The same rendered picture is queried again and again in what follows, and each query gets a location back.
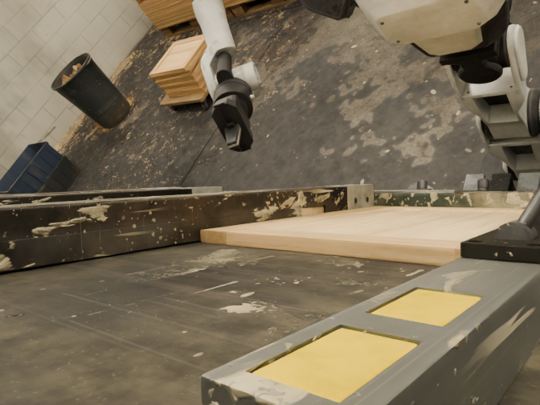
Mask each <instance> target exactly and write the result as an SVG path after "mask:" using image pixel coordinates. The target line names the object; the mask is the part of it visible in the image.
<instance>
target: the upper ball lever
mask: <svg viewBox="0 0 540 405"><path fill-rule="evenodd" d="M539 217H540V187H539V188H538V189H537V191H536V192H535V194H534V196H533V197H532V199H531V200H530V202H529V203H528V205H527V206H526V208H525V210H524V211H523V212H522V214H521V215H520V217H519V219H517V220H514V221H511V222H508V223H505V224H503V225H501V226H500V227H499V228H498V229H497V230H496V232H495V235H494V239H512V240H532V239H534V238H536V237H538V233H537V230H536V229H535V227H534V224H535V223H536V222H537V220H538V218H539Z"/></svg>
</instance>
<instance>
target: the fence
mask: <svg viewBox="0 0 540 405"><path fill-rule="evenodd" d="M417 289H422V290H429V291H435V292H442V293H452V294H459V295H465V296H471V297H479V298H481V299H480V300H479V301H478V302H477V303H476V304H474V305H472V306H471V307H470V308H468V309H467V310H465V311H464V312H463V313H462V314H460V315H459V316H458V317H456V318H455V319H453V320H452V321H450V322H449V323H448V324H447V325H445V326H439V325H431V324H426V323H422V322H417V321H409V320H404V319H400V318H395V317H387V316H383V315H378V314H373V313H372V312H374V311H375V310H377V309H380V308H382V307H383V306H385V305H388V304H390V303H391V302H393V301H396V300H398V299H399V298H401V297H404V296H406V295H407V294H409V293H412V292H414V291H415V290H417ZM341 328H343V329H351V330H354V331H358V332H363V333H369V334H373V335H377V336H381V337H385V338H392V339H396V340H400V341H404V342H410V343H415V344H416V345H417V347H416V348H414V349H413V350H411V351H410V352H409V353H407V354H405V355H404V356H403V357H401V358H400V359H399V360H398V361H397V362H395V363H393V364H392V365H391V366H389V367H388V368H386V369H385V370H384V371H383V372H382V373H380V374H378V375H377V376H376V377H374V378H373V379H371V380H370V381H369V382H368V383H366V384H365V385H364V386H362V387H361V388H359V389H358V390H357V391H355V392H354V393H353V394H352V395H350V396H349V397H347V398H346V399H344V400H343V401H342V402H340V403H338V402H335V401H333V400H330V399H326V398H323V397H321V396H318V395H314V394H311V393H309V392H306V391H302V390H299V389H296V388H294V387H290V386H287V385H284V384H283V383H280V382H276V381H273V380H271V379H268V378H264V377H261V376H259V375H256V374H253V372H254V371H256V370H258V369H260V368H262V367H264V366H266V365H268V364H270V363H272V362H274V361H276V360H278V359H280V358H283V357H284V356H286V355H288V354H291V353H292V352H294V351H296V350H299V349H300V348H302V347H304V346H307V345H308V344H310V343H312V342H315V341H316V340H318V339H320V338H323V337H324V336H326V335H328V334H330V333H332V332H334V331H336V330H338V329H341ZM539 343H540V264H532V263H522V262H513V261H504V260H485V259H475V258H466V257H461V258H459V259H457V260H453V261H452V262H450V263H448V264H445V265H443V266H441V267H439V268H436V269H434V270H432V271H430V272H427V273H425V274H423V275H422V276H418V277H416V278H415V279H413V280H409V281H408V282H406V283H404V284H401V285H399V286H397V287H395V288H392V289H390V290H388V291H386V292H383V293H381V294H379V295H377V296H375V297H372V298H370V299H368V300H366V301H363V302H362V303H359V304H357V305H355V306H353V307H350V308H348V309H346V310H344V311H341V312H340V313H337V314H335V315H333V316H331V317H328V318H326V319H324V320H322V321H319V322H317V323H315V324H313V325H311V326H308V327H306V328H304V329H302V330H299V331H297V332H295V333H293V334H290V335H288V336H287V337H283V338H281V339H280V340H278V341H276V342H273V343H271V344H269V345H267V346H264V347H262V348H260V349H258V350H255V351H253V352H251V353H250V354H246V355H244V356H243V357H240V358H237V359H236V360H234V361H231V362H229V363H227V364H225V365H222V366H220V367H218V368H216V369H213V370H211V371H209V372H207V373H205V374H203V375H202V376H201V400H202V405H497V404H498V402H499V401H500V400H501V398H502V396H503V395H504V393H505V392H506V391H507V390H508V388H509V386H510V385H511V383H512V382H513V380H514V379H515V378H516V377H517V375H518V373H519V372H520V370H521V369H522V367H523V366H524V365H525V364H526V362H527V360H528V359H529V357H530V356H531V354H532V353H533V352H534V350H535V349H536V347H537V346H538V344H539Z"/></svg>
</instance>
